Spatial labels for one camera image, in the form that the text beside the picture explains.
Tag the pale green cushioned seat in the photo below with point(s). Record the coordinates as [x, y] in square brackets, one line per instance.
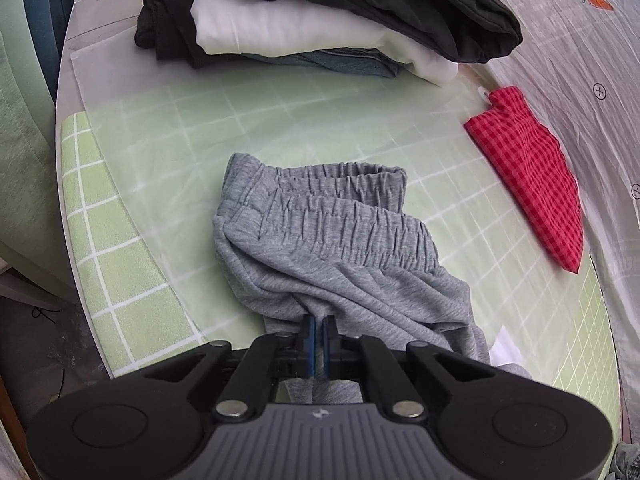
[22, 160]

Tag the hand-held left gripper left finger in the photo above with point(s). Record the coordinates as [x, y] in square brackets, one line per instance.
[310, 347]

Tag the green checked tablecloth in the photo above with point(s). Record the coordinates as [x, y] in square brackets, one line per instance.
[100, 270]

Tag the grey pants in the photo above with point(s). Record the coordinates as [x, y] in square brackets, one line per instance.
[320, 240]

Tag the translucent plastic sheet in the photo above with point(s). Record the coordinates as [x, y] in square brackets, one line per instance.
[165, 160]

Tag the white printed plastic cover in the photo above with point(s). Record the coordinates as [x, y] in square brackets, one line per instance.
[575, 60]

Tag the small white paper piece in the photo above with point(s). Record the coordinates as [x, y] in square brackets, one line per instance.
[506, 346]

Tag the blue chair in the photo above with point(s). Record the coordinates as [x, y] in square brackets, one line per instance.
[47, 15]

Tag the small black folded garment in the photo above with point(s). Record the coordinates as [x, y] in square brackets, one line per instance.
[167, 25]

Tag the red checked cloth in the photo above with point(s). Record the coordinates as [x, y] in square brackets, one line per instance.
[535, 170]

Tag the large black folded garment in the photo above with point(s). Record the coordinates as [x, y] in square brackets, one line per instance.
[430, 5]

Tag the blue denim garment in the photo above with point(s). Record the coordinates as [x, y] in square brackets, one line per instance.
[345, 62]

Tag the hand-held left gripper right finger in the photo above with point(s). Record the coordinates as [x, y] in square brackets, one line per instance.
[328, 347]

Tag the white folded garment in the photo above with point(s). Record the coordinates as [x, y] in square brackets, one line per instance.
[280, 25]

